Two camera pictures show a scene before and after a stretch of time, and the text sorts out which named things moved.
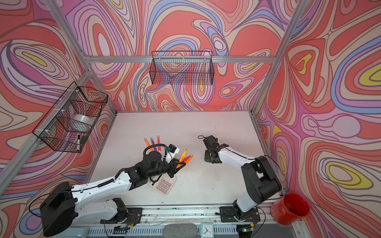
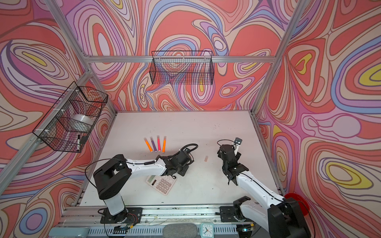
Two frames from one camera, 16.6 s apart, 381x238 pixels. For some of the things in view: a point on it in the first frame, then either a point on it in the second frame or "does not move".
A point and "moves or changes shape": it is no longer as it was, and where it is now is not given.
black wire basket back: [182, 68] does not move
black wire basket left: [69, 122] does not move
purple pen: [153, 143] does not move
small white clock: [207, 230] does not move
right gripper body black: [208, 157] to [224, 166]
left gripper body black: [162, 168] to [182, 171]
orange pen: [151, 149] does not move
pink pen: [158, 143] does not move
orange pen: [182, 158] moves or changes shape
